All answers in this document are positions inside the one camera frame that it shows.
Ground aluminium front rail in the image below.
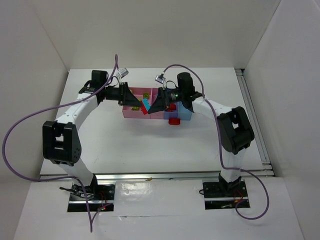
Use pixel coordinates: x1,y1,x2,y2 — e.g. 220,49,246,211
40,169,275,181

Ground large pink container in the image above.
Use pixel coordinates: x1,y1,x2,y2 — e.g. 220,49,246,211
122,87,152,119

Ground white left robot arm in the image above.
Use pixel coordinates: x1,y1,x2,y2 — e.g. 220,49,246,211
42,70,142,196

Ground long green lego brick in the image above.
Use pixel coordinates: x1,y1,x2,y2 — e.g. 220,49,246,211
131,106,140,111

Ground aluminium side rail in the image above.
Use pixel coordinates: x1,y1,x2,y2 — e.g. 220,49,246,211
234,68,273,172

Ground multicolour lego stack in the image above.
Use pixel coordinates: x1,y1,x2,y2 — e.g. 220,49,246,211
140,98,151,115

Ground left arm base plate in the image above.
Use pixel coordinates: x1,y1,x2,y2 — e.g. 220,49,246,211
66,184,116,213

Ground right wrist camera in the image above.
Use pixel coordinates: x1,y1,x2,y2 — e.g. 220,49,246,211
154,74,166,84

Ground wide red lego brick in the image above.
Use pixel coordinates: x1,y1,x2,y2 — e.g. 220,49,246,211
168,117,181,126

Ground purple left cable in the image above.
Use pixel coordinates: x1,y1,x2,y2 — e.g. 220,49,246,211
1,54,120,233

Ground dark blue container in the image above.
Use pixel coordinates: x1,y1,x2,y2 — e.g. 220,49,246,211
164,102,178,119

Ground light blue container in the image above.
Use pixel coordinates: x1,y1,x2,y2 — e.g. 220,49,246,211
177,101,193,121

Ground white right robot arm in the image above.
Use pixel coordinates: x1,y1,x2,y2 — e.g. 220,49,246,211
148,72,255,192

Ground narrow pink container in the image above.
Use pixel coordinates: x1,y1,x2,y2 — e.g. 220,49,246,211
150,88,164,120

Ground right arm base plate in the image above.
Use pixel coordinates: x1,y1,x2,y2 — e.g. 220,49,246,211
199,181,250,210

